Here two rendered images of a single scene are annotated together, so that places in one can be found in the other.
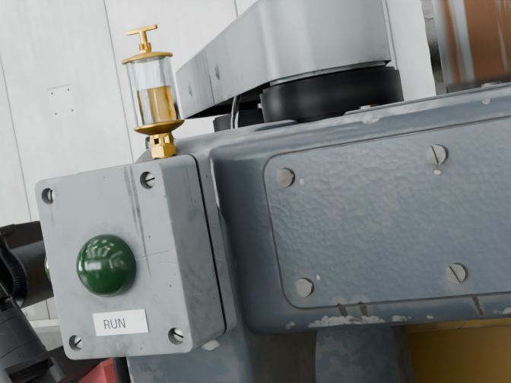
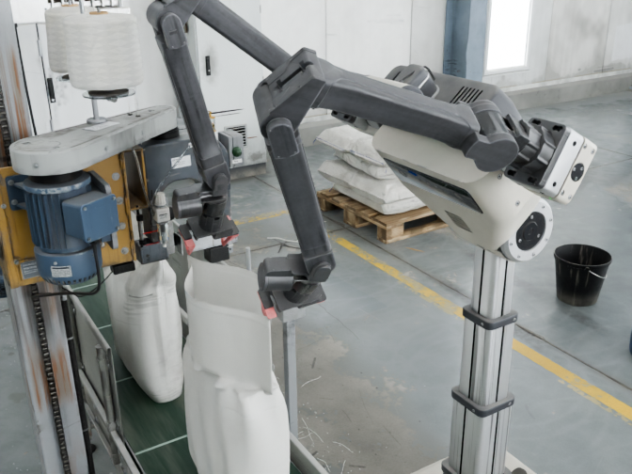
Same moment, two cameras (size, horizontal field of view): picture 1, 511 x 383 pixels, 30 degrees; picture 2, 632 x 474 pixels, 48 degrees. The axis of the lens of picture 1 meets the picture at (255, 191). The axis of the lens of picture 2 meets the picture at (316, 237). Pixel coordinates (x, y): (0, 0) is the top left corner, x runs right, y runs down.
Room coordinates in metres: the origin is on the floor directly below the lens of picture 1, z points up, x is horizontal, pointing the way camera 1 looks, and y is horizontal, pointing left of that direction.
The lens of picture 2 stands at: (2.04, 1.32, 1.83)
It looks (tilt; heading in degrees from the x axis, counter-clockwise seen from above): 23 degrees down; 212
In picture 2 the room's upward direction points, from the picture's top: 1 degrees counter-clockwise
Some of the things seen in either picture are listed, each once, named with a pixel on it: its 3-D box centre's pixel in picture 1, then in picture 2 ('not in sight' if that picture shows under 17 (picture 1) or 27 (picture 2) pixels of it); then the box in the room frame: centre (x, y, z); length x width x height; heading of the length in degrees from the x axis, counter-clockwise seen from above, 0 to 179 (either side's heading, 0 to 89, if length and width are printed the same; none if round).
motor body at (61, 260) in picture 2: not in sight; (64, 228); (1.00, -0.03, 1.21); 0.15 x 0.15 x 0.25
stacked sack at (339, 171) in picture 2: not in sight; (369, 166); (-2.38, -0.97, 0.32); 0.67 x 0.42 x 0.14; 157
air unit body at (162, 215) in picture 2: not in sight; (163, 219); (0.72, 0.02, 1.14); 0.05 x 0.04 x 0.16; 153
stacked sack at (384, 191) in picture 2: not in sight; (402, 181); (-2.20, -0.61, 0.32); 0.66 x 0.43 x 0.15; 155
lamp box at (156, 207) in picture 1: (136, 255); (230, 148); (0.47, 0.06, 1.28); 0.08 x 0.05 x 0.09; 63
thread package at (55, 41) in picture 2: not in sight; (74, 38); (0.75, -0.20, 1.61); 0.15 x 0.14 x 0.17; 63
